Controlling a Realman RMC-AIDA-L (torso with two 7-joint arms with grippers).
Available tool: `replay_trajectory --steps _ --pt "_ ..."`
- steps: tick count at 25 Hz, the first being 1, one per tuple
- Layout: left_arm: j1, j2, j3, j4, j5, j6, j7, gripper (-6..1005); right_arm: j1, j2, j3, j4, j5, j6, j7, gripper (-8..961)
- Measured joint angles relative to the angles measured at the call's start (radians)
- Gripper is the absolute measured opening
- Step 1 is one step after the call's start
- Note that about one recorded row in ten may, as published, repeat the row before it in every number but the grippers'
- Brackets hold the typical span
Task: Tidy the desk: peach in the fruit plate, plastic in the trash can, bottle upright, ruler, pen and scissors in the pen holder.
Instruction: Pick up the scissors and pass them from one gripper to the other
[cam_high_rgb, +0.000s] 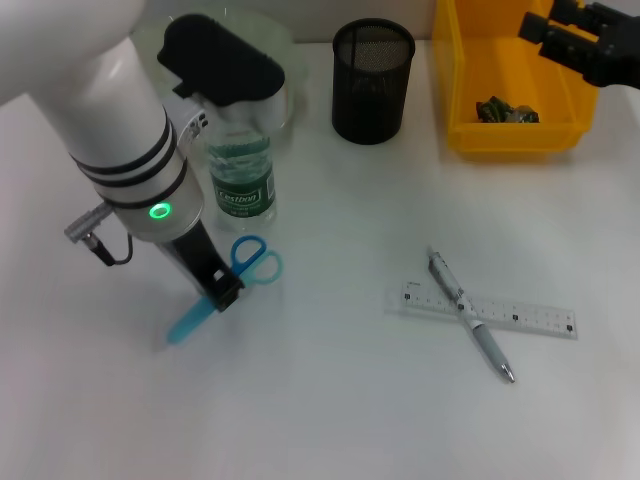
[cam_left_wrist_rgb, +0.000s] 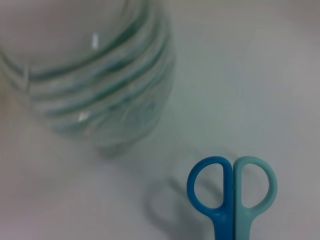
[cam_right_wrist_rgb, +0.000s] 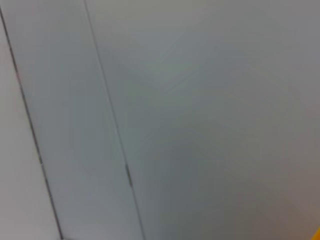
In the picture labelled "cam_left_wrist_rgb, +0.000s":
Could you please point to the clear green-label water bottle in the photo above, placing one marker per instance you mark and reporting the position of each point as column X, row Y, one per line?
column 87, row 75

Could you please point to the blue scissors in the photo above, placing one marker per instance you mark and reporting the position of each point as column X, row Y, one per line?
column 225, row 220

